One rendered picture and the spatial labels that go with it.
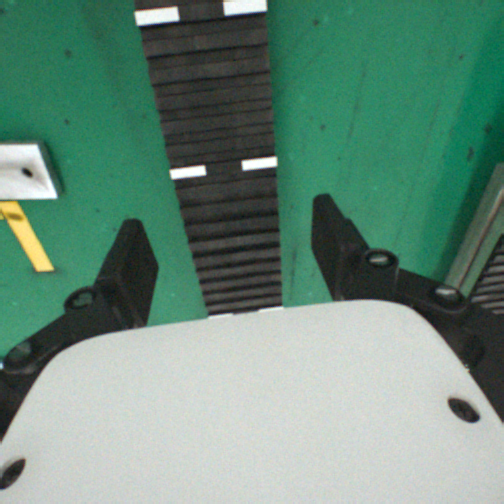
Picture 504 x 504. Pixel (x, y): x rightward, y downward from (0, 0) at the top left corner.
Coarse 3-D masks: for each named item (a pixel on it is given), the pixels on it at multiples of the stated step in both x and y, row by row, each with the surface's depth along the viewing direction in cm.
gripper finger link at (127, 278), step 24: (120, 240) 11; (144, 240) 13; (120, 264) 10; (144, 264) 13; (120, 288) 10; (144, 288) 12; (120, 312) 10; (144, 312) 12; (48, 336) 9; (72, 336) 9; (24, 360) 8; (48, 360) 9
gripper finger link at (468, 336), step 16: (432, 320) 9; (448, 320) 9; (464, 320) 9; (480, 320) 8; (496, 320) 8; (448, 336) 9; (464, 336) 8; (480, 336) 8; (496, 336) 8; (464, 352) 9; (480, 352) 8; (496, 352) 8; (480, 368) 7; (496, 368) 7; (480, 384) 7; (496, 384) 7; (496, 400) 7
